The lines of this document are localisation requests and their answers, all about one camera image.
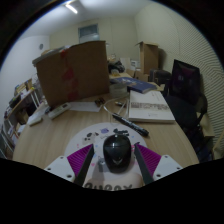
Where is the white paper sheet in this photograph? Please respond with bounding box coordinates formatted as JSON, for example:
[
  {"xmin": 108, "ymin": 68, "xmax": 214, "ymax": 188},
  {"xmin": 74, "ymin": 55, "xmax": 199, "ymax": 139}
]
[{"xmin": 68, "ymin": 100, "xmax": 102, "ymax": 113}]

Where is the blue book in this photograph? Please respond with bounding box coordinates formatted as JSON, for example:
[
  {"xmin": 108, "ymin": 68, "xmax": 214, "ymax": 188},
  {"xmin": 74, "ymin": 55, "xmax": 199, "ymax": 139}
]
[{"xmin": 109, "ymin": 76, "xmax": 158, "ymax": 94}]

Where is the ceiling tube light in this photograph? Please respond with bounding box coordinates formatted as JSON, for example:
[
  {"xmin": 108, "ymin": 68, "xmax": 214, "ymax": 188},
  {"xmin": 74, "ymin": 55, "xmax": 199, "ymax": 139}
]
[{"xmin": 64, "ymin": 3, "xmax": 79, "ymax": 15}]

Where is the black office chair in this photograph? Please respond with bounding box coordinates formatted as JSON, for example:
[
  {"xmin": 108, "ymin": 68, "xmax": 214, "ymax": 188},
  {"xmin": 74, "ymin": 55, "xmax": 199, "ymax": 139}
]
[{"xmin": 163, "ymin": 59, "xmax": 209, "ymax": 161}]

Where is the small open cardboard box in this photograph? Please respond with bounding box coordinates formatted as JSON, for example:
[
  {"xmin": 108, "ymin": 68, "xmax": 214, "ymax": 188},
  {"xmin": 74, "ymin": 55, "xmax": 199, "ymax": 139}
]
[{"xmin": 135, "ymin": 40, "xmax": 160, "ymax": 75}]

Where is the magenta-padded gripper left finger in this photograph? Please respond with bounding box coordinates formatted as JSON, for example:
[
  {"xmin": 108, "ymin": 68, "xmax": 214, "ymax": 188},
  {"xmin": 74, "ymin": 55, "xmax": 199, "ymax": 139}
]
[{"xmin": 44, "ymin": 143, "xmax": 96, "ymax": 187}]

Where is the white book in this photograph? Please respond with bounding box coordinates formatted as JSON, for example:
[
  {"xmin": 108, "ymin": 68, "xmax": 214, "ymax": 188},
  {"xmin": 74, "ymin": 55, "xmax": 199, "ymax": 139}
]
[{"xmin": 128, "ymin": 89, "xmax": 176, "ymax": 124}]

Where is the large brown cardboard box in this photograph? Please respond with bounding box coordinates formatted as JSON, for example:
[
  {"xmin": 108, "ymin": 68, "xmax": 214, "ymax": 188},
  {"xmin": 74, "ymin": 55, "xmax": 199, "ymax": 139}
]
[{"xmin": 32, "ymin": 40, "xmax": 111, "ymax": 108}]

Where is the black marker pen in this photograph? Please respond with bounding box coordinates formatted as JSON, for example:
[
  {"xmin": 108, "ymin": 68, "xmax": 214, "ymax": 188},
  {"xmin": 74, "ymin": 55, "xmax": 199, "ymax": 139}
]
[{"xmin": 112, "ymin": 113, "xmax": 150, "ymax": 137}]

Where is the black computer mouse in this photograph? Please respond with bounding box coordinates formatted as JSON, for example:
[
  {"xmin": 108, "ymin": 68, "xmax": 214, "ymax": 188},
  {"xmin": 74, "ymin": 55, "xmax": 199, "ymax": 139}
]
[{"xmin": 102, "ymin": 133, "xmax": 133, "ymax": 174}]

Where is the door with window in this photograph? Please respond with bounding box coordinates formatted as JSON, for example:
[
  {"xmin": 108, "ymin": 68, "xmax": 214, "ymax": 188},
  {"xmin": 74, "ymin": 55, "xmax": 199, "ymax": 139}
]
[{"xmin": 77, "ymin": 23, "xmax": 100, "ymax": 44}]

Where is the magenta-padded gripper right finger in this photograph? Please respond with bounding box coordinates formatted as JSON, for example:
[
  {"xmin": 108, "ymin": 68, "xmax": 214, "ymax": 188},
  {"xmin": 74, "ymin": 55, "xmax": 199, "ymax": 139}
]
[{"xmin": 133, "ymin": 143, "xmax": 184, "ymax": 185}]

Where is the white remote control with display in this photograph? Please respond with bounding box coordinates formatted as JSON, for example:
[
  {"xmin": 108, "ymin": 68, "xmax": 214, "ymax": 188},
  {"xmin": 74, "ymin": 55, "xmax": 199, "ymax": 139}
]
[{"xmin": 47, "ymin": 102, "xmax": 72, "ymax": 120}]

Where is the long white remote control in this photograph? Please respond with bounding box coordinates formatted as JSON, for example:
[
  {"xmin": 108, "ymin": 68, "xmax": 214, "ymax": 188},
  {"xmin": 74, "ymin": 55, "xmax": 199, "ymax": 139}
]
[{"xmin": 26, "ymin": 109, "xmax": 48, "ymax": 127}]

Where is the black key bunch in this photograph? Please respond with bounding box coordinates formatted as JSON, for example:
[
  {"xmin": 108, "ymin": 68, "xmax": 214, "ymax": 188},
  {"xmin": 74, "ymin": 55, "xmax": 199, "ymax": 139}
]
[{"xmin": 94, "ymin": 97, "xmax": 105, "ymax": 108}]

